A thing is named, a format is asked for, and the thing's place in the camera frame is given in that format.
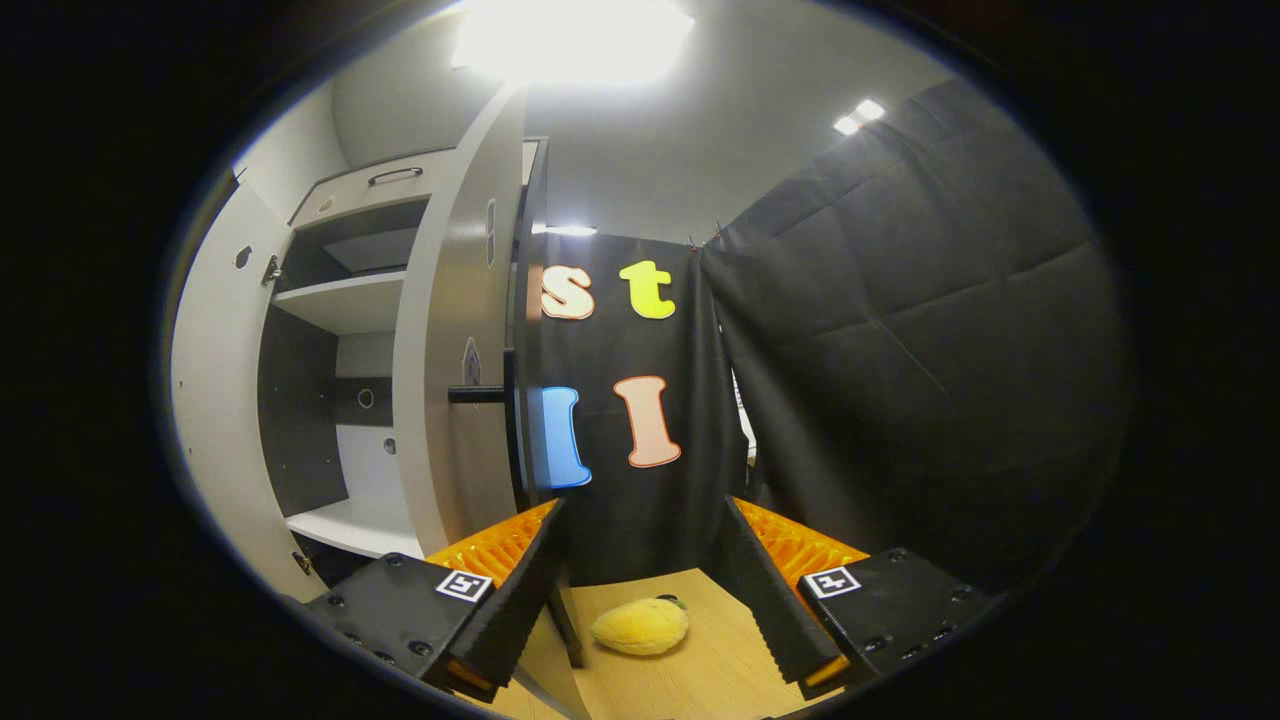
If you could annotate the black backdrop cloth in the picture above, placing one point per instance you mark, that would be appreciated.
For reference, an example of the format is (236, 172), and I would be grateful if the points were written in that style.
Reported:
(650, 520)

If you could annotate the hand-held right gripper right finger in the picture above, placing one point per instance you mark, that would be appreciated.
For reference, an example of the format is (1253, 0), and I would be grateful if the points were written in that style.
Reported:
(765, 600)

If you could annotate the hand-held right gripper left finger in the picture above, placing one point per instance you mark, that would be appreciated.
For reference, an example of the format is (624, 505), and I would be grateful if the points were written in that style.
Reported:
(510, 610)

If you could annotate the dark quilted cloth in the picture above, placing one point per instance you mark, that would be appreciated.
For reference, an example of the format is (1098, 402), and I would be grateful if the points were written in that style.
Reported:
(950, 350)

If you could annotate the small ceiling light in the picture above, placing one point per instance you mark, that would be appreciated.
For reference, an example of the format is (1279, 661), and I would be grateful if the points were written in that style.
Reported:
(860, 116)
(565, 230)

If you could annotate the large ceiling light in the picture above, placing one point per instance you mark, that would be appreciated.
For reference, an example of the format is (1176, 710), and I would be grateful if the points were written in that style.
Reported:
(570, 40)

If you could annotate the grey cabinet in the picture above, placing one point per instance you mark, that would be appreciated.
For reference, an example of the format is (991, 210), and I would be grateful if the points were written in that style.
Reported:
(300, 420)

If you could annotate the yellow plush fruit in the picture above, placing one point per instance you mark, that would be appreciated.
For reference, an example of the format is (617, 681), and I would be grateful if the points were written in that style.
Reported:
(640, 627)

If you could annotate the grey cabinet door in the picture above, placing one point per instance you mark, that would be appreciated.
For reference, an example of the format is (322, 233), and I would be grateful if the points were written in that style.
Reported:
(440, 300)
(215, 400)

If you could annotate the grey cabinet drawer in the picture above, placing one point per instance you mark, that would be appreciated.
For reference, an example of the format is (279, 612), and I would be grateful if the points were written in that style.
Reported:
(350, 195)

